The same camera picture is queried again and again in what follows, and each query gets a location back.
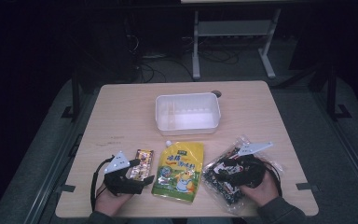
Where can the small brown snack packet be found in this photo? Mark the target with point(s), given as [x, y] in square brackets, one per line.
[143, 161]

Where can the person's right hand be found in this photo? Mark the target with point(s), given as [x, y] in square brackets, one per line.
[262, 193]

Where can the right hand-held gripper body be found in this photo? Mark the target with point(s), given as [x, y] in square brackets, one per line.
[251, 174]

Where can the white metal stand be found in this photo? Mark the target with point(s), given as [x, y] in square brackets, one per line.
[233, 28]

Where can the yellow spouted pouch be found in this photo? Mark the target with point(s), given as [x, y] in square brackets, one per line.
[178, 171]

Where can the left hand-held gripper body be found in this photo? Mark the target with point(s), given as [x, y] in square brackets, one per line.
[121, 183]

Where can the person's left hand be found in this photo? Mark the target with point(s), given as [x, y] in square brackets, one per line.
[112, 202]

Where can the white plastic container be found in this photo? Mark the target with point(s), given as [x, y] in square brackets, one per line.
[188, 124]

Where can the dark table grommet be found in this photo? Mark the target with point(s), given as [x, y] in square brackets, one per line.
[216, 93]

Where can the black metal stand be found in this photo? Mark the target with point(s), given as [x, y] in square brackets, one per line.
[75, 99]
[332, 93]

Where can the dark tape strip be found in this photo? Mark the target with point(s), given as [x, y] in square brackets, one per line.
[306, 186]
[66, 188]

